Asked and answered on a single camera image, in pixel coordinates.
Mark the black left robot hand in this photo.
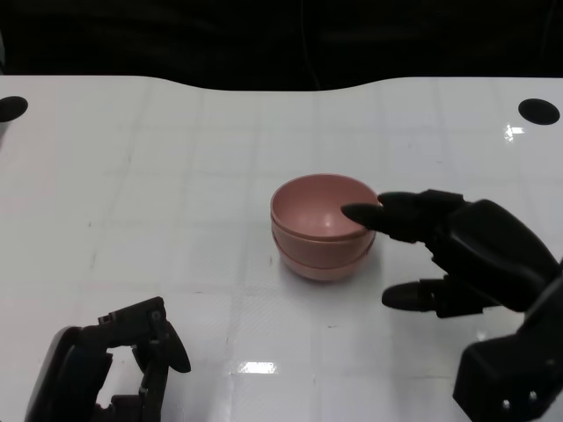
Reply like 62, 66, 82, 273
24, 296, 193, 422

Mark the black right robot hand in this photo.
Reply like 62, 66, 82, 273
340, 188, 563, 320

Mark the black round table grommet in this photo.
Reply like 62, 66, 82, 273
0, 95, 30, 123
517, 98, 561, 127

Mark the black cloth backdrop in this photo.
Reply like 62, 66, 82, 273
0, 0, 563, 91

